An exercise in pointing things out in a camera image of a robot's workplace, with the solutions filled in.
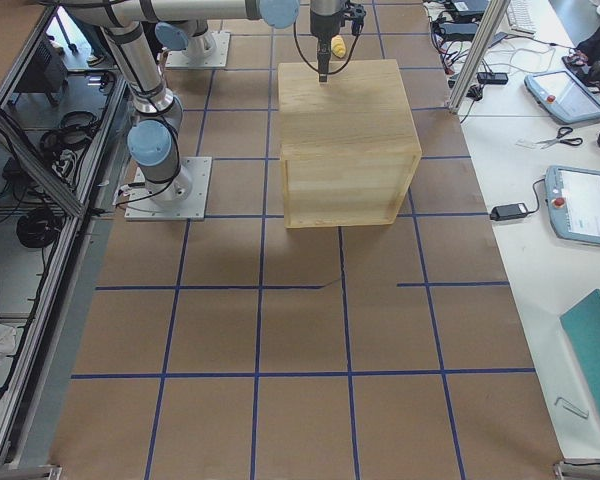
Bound aluminium frame post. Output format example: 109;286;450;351
448;0;509;114

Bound coiled black cables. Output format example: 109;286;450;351
15;205;64;250

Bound small black box device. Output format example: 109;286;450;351
476;72;509;85

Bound metal allen key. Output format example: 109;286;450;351
554;396;590;420

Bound blue teach pendant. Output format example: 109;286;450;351
545;165;600;245
524;70;600;125

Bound person in plaid shirt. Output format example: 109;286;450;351
67;12;108;67

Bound light wooden drawer cabinet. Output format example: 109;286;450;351
278;59;422;228

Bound aluminium side frame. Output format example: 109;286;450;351
0;1;126;465

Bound upper blue teach pendant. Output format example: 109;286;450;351
524;70;600;125

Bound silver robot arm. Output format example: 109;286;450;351
59;1;300;208
152;1;366;56

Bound white keyboard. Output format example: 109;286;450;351
505;0;536;35

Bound yellow object behind cabinet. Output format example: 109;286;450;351
331;35;347;59

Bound black power adapter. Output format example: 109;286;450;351
489;202;529;222

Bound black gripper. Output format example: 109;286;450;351
341;0;366;36
310;0;341;83

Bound black electronic box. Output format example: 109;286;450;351
445;0;489;17

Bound black handled scissors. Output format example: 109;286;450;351
537;126;583;149

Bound lower blue teach pendant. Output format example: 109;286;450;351
545;165;600;245

